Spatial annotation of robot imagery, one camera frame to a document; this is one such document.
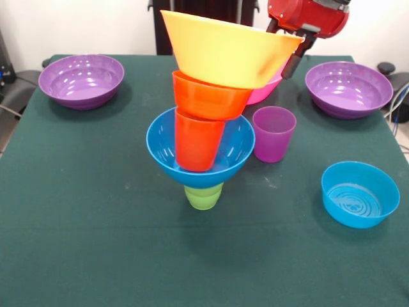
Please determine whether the green plastic cup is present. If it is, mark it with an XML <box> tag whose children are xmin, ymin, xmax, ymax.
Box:
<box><xmin>183</xmin><ymin>182</ymin><xmax>224</xmax><ymax>210</ymax></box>

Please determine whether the black round knob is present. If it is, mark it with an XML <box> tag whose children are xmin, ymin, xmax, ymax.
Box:
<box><xmin>376</xmin><ymin>62</ymin><xmax>397</xmax><ymax>77</ymax></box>

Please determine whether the deep blue plastic bowl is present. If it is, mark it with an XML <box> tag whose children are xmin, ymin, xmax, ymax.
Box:
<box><xmin>146</xmin><ymin>107</ymin><xmax>256</xmax><ymax>189</ymax></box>

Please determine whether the dark green table cloth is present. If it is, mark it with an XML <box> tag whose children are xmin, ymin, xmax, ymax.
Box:
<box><xmin>0</xmin><ymin>54</ymin><xmax>409</xmax><ymax>307</ymax></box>

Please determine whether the purple plastic cup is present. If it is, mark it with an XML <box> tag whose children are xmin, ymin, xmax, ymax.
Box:
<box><xmin>252</xmin><ymin>106</ymin><xmax>297</xmax><ymax>164</ymax></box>

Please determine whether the blue cable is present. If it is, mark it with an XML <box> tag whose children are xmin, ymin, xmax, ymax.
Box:
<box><xmin>391</xmin><ymin>81</ymin><xmax>409</xmax><ymax>125</ymax></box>

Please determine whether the orange plastic cup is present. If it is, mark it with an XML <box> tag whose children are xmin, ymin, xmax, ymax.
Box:
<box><xmin>174</xmin><ymin>107</ymin><xmax>226</xmax><ymax>172</ymax></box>

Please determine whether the white cable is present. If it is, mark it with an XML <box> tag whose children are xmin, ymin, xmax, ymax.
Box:
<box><xmin>383</xmin><ymin>83</ymin><xmax>409</xmax><ymax>120</ymax></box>
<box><xmin>0</xmin><ymin>104</ymin><xmax>22</xmax><ymax>118</ymax></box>

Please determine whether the low blue plastic bowl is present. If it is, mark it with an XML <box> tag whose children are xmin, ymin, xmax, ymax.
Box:
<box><xmin>321</xmin><ymin>161</ymin><xmax>401</xmax><ymax>229</ymax></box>

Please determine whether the yellow plastic bowl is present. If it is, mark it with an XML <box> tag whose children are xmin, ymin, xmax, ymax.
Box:
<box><xmin>160</xmin><ymin>10</ymin><xmax>305</xmax><ymax>88</ymax></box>

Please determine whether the black device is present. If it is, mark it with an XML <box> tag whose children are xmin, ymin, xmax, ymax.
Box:
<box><xmin>0</xmin><ymin>30</ymin><xmax>17</xmax><ymax>86</ymax></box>

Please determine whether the pink plastic bowl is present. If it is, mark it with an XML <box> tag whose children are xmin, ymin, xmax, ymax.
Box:
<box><xmin>245</xmin><ymin>62</ymin><xmax>288</xmax><ymax>106</ymax></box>

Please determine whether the orange plastic bowl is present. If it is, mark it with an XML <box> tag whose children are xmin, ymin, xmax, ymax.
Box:
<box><xmin>171</xmin><ymin>70</ymin><xmax>253</xmax><ymax>122</ymax></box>

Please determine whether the purple plastic bowl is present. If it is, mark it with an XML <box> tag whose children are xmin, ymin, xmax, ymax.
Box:
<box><xmin>304</xmin><ymin>61</ymin><xmax>394</xmax><ymax>120</ymax></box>
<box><xmin>38</xmin><ymin>54</ymin><xmax>125</xmax><ymax>111</ymax></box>

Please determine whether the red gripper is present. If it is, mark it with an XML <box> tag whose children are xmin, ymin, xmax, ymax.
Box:
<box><xmin>265</xmin><ymin>0</ymin><xmax>350</xmax><ymax>80</ymax></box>

